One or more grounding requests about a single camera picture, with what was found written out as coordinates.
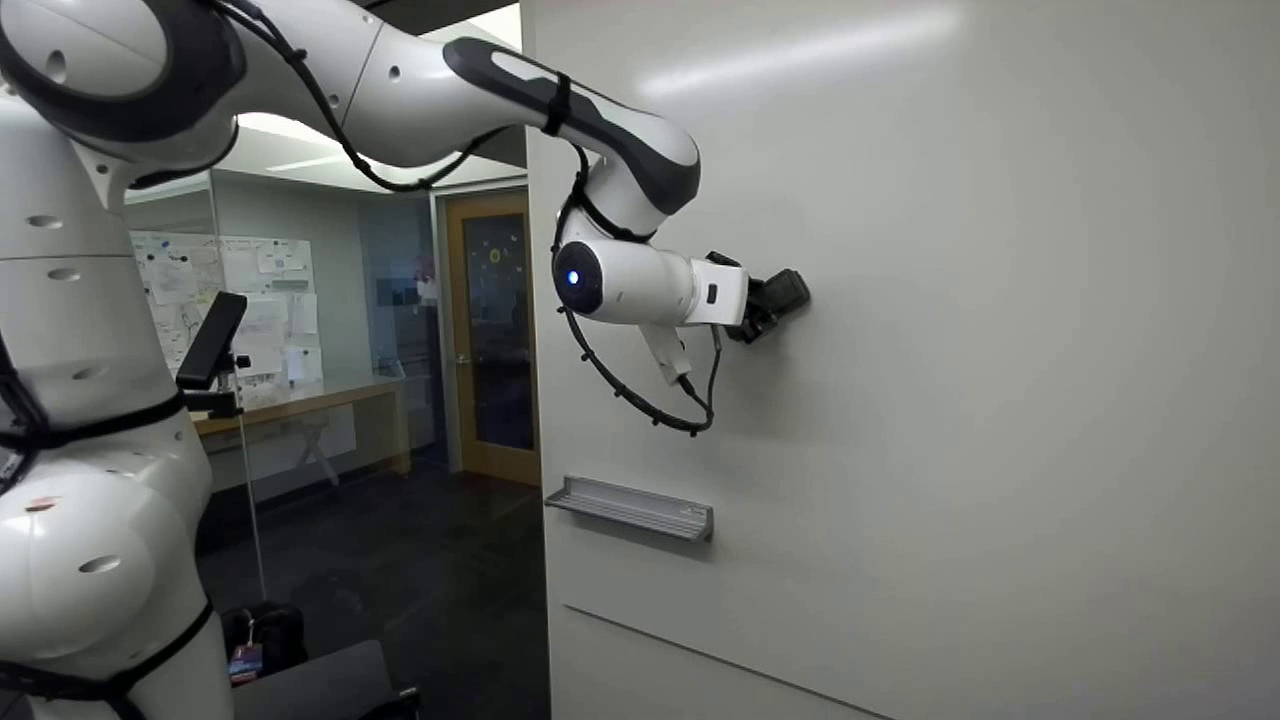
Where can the large white whiteboard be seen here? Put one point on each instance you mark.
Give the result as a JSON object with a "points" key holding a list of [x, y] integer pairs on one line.
{"points": [[1003, 401]]}

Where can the black felt whiteboard duster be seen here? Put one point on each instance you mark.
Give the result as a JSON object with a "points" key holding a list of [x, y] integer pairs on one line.
{"points": [[787, 292]]}

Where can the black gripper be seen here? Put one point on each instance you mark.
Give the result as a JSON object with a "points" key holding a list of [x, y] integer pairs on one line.
{"points": [[757, 300]]}

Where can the black backpack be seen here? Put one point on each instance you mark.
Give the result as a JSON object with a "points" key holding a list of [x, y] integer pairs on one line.
{"points": [[267, 643]]}

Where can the grey aluminium whiteboard tray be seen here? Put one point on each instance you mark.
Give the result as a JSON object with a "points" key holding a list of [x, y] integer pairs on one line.
{"points": [[633, 510]]}

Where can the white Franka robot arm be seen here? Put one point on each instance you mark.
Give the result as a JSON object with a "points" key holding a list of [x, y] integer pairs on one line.
{"points": [[83, 534]]}

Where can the wooden door with glass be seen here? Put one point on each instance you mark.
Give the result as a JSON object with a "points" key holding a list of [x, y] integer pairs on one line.
{"points": [[461, 333]]}

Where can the white wall poster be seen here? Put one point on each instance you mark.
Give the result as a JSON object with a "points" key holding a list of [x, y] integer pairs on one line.
{"points": [[267, 306]]}

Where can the light wooden table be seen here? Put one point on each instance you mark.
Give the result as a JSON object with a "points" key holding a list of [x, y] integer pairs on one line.
{"points": [[332, 401]]}

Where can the black tablet on stand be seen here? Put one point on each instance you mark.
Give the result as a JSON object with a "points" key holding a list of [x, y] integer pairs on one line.
{"points": [[214, 340]]}

